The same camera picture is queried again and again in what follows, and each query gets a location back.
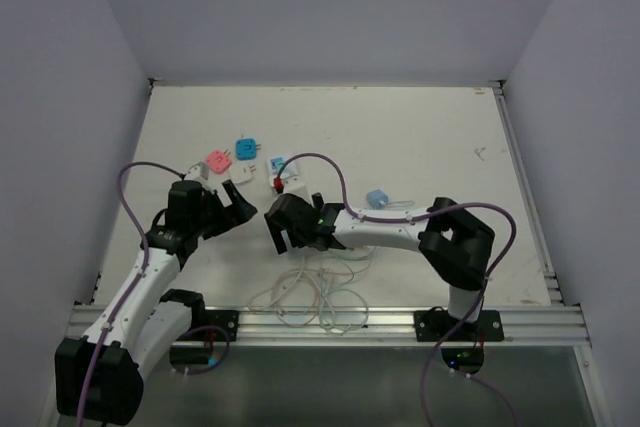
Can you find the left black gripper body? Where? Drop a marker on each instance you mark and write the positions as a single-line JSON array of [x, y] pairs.
[[213, 216]]

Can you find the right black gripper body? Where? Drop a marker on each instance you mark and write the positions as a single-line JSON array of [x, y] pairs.
[[299, 239]]

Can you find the pink plug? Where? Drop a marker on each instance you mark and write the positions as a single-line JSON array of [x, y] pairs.
[[219, 161]]

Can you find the white power strip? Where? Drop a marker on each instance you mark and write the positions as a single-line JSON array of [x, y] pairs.
[[276, 163]]

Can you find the blue plug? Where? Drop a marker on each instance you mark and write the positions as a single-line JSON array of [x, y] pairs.
[[246, 149]]

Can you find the blue cube charger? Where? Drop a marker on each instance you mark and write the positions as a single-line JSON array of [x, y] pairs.
[[377, 199]]

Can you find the white plug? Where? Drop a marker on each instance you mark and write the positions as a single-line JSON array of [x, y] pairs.
[[241, 173]]

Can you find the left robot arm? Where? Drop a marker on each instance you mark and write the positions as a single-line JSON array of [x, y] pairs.
[[100, 375]]

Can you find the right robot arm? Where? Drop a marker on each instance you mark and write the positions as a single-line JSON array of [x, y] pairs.
[[454, 242]]

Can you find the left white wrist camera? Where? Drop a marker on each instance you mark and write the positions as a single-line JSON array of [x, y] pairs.
[[199, 172]]

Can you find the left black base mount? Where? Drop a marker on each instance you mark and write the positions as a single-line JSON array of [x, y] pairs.
[[220, 324]]

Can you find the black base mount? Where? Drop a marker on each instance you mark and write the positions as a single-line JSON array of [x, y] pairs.
[[220, 324], [433, 324]]

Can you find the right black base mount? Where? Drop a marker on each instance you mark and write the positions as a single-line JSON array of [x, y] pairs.
[[433, 324]]

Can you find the aluminium right side rail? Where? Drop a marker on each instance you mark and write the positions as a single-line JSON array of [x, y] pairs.
[[588, 370]]

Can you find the aluminium rail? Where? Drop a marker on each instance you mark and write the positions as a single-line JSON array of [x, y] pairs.
[[588, 370], [538, 326]]

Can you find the aluminium front rail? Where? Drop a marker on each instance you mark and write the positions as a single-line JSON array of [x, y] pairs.
[[538, 326]]

